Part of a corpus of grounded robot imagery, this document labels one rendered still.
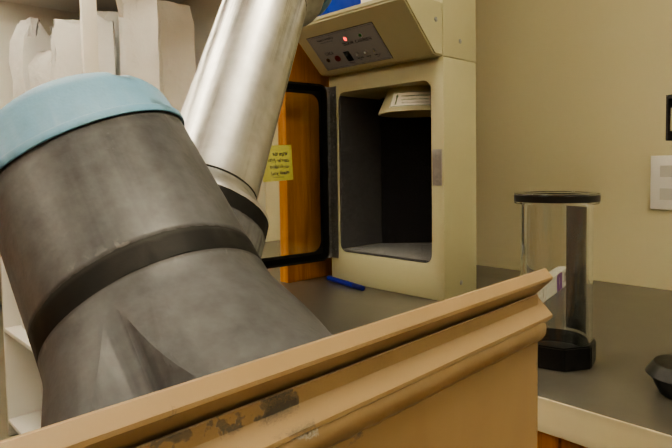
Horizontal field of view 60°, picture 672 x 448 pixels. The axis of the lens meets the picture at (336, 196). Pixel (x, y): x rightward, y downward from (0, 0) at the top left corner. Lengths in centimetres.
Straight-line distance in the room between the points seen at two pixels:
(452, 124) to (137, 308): 96
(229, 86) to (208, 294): 29
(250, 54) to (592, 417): 51
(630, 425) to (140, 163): 56
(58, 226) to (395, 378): 17
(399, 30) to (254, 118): 66
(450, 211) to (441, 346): 94
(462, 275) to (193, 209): 95
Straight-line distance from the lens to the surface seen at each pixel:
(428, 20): 112
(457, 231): 117
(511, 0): 160
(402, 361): 19
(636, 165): 142
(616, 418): 71
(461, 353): 21
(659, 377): 76
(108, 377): 24
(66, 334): 27
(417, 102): 121
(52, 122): 32
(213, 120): 49
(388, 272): 123
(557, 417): 73
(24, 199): 31
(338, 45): 123
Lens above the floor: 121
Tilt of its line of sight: 3 degrees down
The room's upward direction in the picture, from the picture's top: 1 degrees counter-clockwise
